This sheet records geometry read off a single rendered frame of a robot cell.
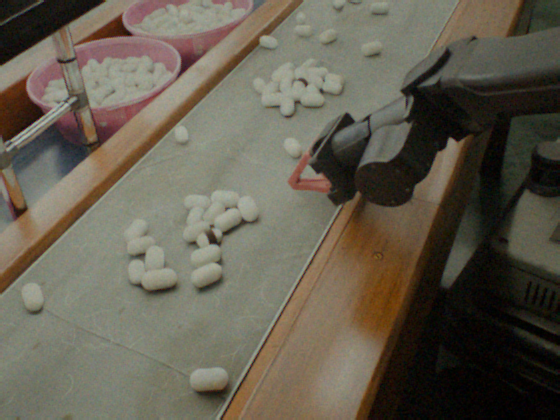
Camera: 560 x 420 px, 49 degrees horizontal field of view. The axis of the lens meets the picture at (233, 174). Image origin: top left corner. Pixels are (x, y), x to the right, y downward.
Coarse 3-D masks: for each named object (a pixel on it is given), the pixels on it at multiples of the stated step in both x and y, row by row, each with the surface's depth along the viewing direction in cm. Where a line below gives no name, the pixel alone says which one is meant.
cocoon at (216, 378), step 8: (200, 368) 57; (208, 368) 57; (216, 368) 57; (192, 376) 57; (200, 376) 56; (208, 376) 56; (216, 376) 56; (224, 376) 56; (192, 384) 56; (200, 384) 56; (208, 384) 56; (216, 384) 56; (224, 384) 56
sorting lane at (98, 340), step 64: (320, 0) 130; (384, 0) 126; (448, 0) 123; (256, 64) 109; (320, 64) 107; (384, 64) 104; (192, 128) 94; (256, 128) 92; (320, 128) 91; (128, 192) 83; (192, 192) 81; (256, 192) 80; (320, 192) 79; (64, 256) 74; (128, 256) 73; (256, 256) 71; (0, 320) 67; (64, 320) 66; (128, 320) 65; (192, 320) 64; (256, 320) 63; (0, 384) 60; (64, 384) 59; (128, 384) 58
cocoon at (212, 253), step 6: (210, 246) 70; (216, 246) 70; (198, 252) 69; (204, 252) 69; (210, 252) 69; (216, 252) 69; (192, 258) 69; (198, 258) 69; (204, 258) 69; (210, 258) 69; (216, 258) 69; (198, 264) 69; (204, 264) 69
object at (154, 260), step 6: (156, 246) 71; (150, 252) 70; (156, 252) 70; (162, 252) 70; (150, 258) 69; (156, 258) 69; (162, 258) 70; (150, 264) 69; (156, 264) 69; (162, 264) 69; (150, 270) 69
